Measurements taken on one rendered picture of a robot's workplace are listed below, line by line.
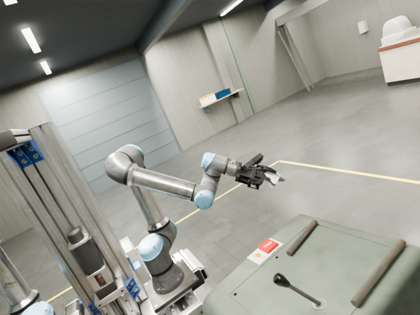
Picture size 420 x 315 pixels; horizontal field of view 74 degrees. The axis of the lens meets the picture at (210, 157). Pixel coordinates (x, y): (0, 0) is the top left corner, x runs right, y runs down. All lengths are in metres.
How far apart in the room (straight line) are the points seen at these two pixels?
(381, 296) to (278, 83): 11.07
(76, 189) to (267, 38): 10.90
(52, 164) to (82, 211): 0.24
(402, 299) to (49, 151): 1.33
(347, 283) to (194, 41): 9.69
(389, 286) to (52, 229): 1.24
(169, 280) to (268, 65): 10.68
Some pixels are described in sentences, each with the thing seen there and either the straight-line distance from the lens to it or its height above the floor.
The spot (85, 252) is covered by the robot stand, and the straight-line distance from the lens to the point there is 1.35.
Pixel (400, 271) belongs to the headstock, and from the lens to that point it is 1.01.
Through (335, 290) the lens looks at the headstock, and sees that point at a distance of 0.97.
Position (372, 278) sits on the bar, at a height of 1.28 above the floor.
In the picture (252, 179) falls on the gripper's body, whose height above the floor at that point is 1.50.
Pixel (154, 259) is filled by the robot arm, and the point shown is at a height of 1.33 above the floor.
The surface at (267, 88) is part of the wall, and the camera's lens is 11.42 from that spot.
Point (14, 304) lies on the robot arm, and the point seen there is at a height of 1.42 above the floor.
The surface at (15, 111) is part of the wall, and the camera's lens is 9.23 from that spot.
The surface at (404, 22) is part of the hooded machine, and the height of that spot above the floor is 1.22.
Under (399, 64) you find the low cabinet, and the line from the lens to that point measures 8.34.
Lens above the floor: 1.95
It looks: 15 degrees down
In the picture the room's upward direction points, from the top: 23 degrees counter-clockwise
